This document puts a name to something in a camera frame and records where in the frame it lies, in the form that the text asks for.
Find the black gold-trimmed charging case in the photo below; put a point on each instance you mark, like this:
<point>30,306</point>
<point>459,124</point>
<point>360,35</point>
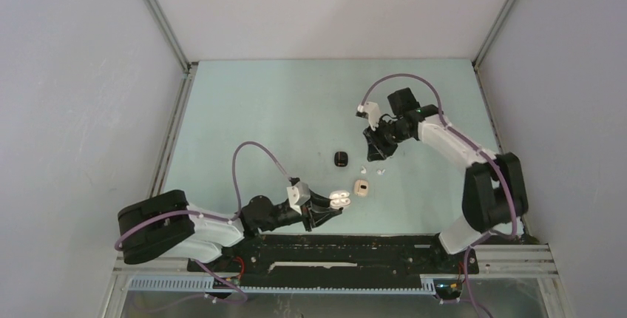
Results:
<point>340,159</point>

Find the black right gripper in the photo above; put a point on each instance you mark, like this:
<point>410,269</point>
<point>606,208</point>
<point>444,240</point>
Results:
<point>378,151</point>

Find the white charging case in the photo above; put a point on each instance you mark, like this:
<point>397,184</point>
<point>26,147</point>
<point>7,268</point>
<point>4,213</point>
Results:
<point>339,199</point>

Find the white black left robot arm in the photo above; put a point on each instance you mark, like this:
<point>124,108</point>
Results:
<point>170,226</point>

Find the pink charging case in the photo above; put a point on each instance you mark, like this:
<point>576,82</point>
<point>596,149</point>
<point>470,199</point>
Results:
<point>361,188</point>

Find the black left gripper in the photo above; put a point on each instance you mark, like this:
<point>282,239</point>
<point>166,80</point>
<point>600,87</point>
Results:
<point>312,214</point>

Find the grey slotted cable duct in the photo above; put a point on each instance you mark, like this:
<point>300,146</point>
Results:
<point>206,284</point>

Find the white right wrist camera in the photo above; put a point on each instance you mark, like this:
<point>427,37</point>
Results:
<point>371,112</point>

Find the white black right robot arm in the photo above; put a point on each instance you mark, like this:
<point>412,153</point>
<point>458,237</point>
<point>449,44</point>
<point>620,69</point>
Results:
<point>494,191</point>

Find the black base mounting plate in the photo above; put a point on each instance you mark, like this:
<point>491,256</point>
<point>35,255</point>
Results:
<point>339,261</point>

